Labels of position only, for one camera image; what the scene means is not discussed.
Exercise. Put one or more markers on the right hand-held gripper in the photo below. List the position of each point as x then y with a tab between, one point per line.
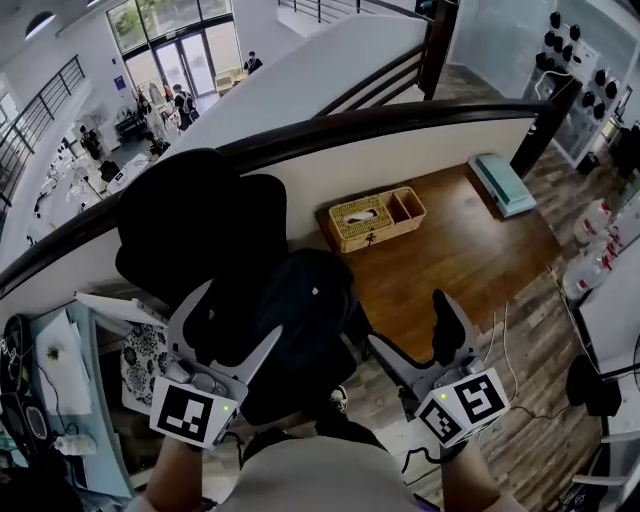
470	400

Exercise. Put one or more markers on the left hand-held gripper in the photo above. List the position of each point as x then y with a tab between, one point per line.
185	410

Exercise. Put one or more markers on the grey backpack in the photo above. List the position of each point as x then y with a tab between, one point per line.
310	300

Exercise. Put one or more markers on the black office chair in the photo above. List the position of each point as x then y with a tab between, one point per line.
200	225

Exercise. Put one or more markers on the person's left forearm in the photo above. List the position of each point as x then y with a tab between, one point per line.
175	475

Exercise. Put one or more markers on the person's right forearm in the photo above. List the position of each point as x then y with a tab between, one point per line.
470	480

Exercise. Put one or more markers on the person's sneaker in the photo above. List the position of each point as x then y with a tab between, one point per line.
340	400

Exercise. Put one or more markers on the person's black trouser leg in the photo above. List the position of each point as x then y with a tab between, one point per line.
350	427

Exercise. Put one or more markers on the wicker tissue box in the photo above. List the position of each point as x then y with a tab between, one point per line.
370	220

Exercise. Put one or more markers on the light blue desk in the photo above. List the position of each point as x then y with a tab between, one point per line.
102	440

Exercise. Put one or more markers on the white paper sheet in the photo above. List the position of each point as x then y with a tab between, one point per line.
62	360

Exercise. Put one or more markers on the person's white shirt torso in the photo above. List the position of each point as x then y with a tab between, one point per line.
325	480

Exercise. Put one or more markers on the black standing fan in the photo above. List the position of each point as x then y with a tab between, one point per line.
595	385

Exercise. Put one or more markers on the clear plastic water bottle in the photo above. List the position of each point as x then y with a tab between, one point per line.
585	275
592	222

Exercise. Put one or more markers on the teal flat box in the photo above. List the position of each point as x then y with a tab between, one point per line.
502	185

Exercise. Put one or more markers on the dark wooden handrail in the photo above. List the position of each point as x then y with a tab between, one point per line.
300	135

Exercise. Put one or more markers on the metal railing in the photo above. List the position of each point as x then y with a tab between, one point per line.
40	105
325	7

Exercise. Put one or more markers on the large glass window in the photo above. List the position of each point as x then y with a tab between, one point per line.
170	45

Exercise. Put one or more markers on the group of black wall-hung items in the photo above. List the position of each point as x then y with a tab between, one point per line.
575	55

